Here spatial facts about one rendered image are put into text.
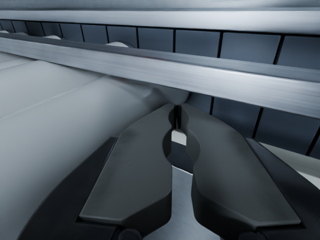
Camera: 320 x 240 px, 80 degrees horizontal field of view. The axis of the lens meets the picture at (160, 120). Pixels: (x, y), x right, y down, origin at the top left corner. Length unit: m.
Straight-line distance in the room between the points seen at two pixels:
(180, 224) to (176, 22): 0.27
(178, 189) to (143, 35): 0.19
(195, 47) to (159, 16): 0.04
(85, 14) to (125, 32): 0.06
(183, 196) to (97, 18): 0.23
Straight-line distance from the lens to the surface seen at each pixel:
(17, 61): 0.20
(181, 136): 0.16
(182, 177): 0.25
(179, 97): 0.15
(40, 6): 0.40
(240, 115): 0.17
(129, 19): 0.20
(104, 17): 0.22
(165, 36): 0.18
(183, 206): 0.29
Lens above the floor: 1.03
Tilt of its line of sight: 45 degrees down
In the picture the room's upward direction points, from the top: 131 degrees counter-clockwise
